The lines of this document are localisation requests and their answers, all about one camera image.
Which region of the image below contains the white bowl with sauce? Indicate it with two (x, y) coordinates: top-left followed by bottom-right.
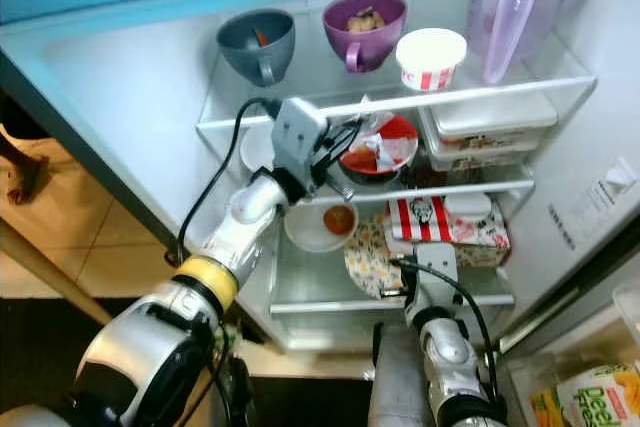
(283, 199), (359, 254)

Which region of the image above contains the white red lidded paper tub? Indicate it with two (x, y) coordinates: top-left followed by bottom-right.
(395, 28), (469, 93)

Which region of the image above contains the clear lidded food container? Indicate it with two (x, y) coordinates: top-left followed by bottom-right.
(418, 87), (559, 173)

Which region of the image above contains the grey robot leg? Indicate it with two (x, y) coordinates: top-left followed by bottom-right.
(368, 319), (423, 427)

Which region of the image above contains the red bowl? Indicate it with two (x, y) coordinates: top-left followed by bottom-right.
(338, 114), (421, 188)

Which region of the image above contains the grey plastic mug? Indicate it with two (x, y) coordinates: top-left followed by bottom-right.
(216, 9), (297, 86)

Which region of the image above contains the plain white plate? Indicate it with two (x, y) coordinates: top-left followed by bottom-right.
(240, 127), (286, 175)

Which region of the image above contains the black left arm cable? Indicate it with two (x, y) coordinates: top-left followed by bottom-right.
(175, 97), (281, 268)

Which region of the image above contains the small white lidded cup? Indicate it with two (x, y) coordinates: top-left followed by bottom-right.
(445, 192), (494, 223)

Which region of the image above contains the patterned yellow plate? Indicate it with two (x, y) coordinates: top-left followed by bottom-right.
(344, 222), (411, 300)

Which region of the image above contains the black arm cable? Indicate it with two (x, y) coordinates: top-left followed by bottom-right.
(380, 257), (501, 393)
(175, 97), (281, 268)

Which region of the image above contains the chilli sauce sachet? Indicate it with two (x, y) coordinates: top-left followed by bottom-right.
(363, 137), (406, 170)

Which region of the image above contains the white fridge with dark doors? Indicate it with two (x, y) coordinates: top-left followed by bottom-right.
(0, 0), (640, 388)

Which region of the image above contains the purple plastic mug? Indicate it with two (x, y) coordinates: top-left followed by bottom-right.
(322, 0), (409, 74)

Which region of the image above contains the red white striped food box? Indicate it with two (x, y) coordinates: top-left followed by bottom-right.
(385, 195), (511, 270)

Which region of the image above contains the green white food packet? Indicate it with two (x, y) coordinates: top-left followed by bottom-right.
(530, 362), (640, 427)

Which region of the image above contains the glass fridge shelf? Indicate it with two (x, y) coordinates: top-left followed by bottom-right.
(240, 162), (536, 210)
(265, 242), (518, 313)
(195, 42), (599, 133)

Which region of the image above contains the dark blue floor mat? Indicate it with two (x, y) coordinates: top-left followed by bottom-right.
(0, 297), (101, 413)

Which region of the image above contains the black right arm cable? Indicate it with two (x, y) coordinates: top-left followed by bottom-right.
(380, 257), (501, 393)

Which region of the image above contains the white fridge label sticker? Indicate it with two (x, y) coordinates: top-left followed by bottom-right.
(548, 162), (636, 248)

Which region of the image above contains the clear purple pitcher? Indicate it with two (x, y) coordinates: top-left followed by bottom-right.
(465, 0), (576, 86)

